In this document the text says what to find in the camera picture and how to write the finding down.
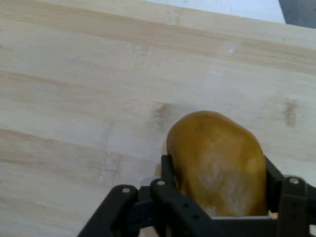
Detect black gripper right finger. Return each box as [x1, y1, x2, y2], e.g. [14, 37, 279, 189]
[264, 155, 316, 237]

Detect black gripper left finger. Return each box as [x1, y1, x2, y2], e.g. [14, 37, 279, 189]
[77, 154, 216, 237]

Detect brown potato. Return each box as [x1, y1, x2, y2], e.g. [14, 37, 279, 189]
[166, 110, 269, 218]

